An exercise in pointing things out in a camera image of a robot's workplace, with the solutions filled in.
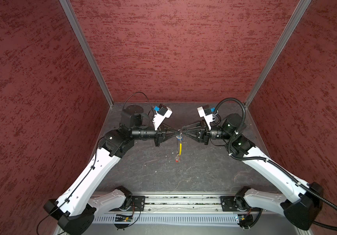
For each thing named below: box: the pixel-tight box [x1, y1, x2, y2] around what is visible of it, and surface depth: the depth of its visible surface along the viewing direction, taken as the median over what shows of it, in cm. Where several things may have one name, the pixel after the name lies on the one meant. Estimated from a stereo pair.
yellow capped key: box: [178, 142, 183, 157], surface depth 59 cm
